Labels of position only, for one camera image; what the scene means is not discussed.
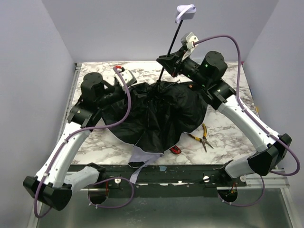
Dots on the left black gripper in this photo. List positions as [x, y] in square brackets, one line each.
[124, 89]

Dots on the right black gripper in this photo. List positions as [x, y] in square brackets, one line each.
[176, 65]

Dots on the lavender folding umbrella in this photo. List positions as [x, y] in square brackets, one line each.
[160, 113]

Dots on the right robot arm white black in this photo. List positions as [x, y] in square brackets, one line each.
[222, 97]

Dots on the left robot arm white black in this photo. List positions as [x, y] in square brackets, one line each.
[51, 185]

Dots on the red black utility knife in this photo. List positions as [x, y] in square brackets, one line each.
[175, 150]

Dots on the yellow black needle-nose pliers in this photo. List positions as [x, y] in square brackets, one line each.
[202, 140]

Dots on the blue tape piece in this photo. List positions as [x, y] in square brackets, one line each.
[162, 168]

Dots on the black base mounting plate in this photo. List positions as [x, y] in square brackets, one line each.
[124, 190]

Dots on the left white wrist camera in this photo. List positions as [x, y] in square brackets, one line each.
[125, 77]

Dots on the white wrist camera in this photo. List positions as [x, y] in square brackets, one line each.
[125, 77]
[188, 45]

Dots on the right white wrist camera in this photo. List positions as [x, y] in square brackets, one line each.
[188, 45]

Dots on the aluminium frame rail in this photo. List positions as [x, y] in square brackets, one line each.
[174, 175]

